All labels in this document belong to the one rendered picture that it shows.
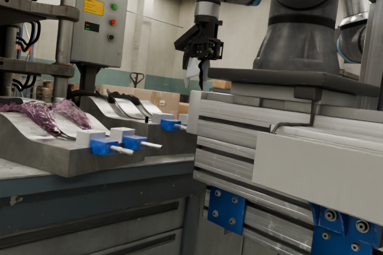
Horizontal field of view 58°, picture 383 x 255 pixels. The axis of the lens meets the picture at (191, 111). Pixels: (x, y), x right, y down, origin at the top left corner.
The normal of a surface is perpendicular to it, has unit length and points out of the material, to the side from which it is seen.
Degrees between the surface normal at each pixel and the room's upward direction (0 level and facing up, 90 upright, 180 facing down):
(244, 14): 90
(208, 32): 90
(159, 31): 90
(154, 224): 90
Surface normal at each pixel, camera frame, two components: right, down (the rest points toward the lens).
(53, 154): -0.44, 0.00
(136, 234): 0.72, 0.12
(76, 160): 0.89, 0.13
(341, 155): -0.72, -0.04
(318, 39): 0.27, -0.22
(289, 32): -0.48, -0.31
